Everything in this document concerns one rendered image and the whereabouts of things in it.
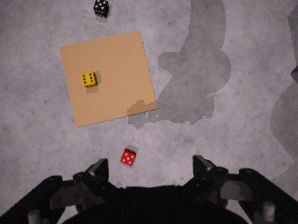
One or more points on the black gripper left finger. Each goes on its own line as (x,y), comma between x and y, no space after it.
(46,203)

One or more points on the black die with white pips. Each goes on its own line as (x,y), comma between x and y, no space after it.
(101,8)

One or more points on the red die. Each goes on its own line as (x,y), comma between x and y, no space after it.
(128,157)

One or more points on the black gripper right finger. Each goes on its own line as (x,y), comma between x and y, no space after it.
(267,205)

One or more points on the tan square mat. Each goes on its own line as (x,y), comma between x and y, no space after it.
(124,83)

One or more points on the yellow die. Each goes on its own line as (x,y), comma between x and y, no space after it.
(89,79)

